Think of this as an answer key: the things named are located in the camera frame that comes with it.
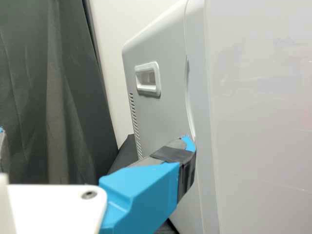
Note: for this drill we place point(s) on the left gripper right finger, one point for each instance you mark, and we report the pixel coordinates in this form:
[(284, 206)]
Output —
[(143, 187)]

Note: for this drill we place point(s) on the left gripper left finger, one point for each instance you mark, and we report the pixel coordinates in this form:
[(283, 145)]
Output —
[(1, 146)]

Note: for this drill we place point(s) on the white box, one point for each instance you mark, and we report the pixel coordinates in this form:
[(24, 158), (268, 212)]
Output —
[(243, 109)]

